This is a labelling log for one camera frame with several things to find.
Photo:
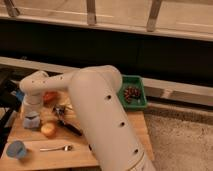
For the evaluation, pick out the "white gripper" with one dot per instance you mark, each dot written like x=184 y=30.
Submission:
x=31 y=103

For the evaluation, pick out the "grey blue towel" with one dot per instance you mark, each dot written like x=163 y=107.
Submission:
x=32 y=120

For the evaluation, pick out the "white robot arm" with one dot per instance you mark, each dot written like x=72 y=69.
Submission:
x=93 y=95

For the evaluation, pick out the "orange bowl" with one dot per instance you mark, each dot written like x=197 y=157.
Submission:
x=50 y=96

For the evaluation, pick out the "black chair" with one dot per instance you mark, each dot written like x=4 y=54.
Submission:
x=7 y=100

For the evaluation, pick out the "yellow apple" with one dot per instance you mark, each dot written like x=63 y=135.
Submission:
x=48 y=129

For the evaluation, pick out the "banana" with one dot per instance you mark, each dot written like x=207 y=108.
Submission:
x=65 y=101

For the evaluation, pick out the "blue cup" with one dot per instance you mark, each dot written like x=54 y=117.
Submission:
x=16 y=149

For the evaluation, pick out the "metal spoon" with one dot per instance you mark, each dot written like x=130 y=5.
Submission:
x=64 y=148

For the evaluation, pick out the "green plastic tray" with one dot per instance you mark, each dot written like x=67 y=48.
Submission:
x=135 y=104

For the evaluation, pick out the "red grape bunch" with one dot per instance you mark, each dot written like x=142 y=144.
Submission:
x=131 y=93

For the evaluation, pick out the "black handled can opener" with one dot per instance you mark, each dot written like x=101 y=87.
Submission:
x=59 y=111

